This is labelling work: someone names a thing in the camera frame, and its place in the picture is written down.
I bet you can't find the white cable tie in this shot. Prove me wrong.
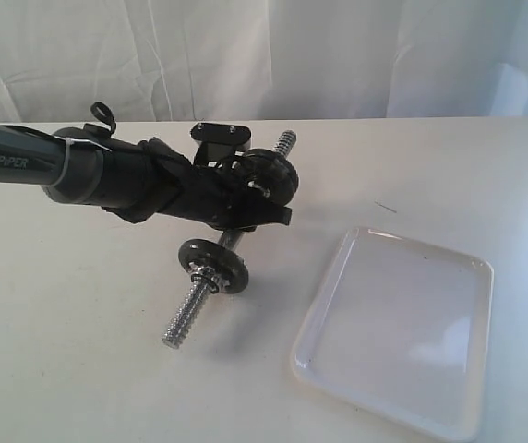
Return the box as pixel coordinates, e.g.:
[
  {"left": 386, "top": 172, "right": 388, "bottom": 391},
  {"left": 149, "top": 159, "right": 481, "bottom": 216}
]
[{"left": 49, "top": 136, "right": 112, "bottom": 187}]

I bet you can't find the chrome threaded dumbbell bar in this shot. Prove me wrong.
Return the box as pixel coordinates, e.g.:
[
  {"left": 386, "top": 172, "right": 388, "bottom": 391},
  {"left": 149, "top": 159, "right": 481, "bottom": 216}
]
[{"left": 162, "top": 130, "right": 297, "bottom": 349}]

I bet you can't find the black weight plate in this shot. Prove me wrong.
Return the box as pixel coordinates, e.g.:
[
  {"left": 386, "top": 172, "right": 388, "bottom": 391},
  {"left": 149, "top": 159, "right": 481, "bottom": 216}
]
[{"left": 269, "top": 160, "right": 299, "bottom": 206}]

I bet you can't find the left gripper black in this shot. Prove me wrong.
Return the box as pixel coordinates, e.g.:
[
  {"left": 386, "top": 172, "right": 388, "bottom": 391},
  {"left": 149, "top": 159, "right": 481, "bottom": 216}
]
[{"left": 155, "top": 163, "right": 292, "bottom": 231}]

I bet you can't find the white backdrop curtain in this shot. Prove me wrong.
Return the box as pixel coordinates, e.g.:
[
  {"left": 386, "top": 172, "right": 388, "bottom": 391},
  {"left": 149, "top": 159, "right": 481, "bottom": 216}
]
[{"left": 0, "top": 1, "right": 528, "bottom": 123}]

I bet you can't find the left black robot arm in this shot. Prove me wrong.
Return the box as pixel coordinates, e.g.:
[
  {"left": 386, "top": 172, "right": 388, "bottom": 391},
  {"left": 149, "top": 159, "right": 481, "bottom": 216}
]
[{"left": 0, "top": 122, "right": 299, "bottom": 231}]

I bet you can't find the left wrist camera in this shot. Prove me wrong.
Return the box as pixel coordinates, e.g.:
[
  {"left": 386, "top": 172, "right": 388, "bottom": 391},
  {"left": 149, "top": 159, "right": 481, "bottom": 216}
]
[{"left": 190, "top": 122, "right": 252, "bottom": 166}]

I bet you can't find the white plastic tray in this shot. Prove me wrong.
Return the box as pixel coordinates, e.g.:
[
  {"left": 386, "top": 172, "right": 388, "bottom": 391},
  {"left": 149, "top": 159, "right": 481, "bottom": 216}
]
[{"left": 290, "top": 227, "right": 494, "bottom": 442}]

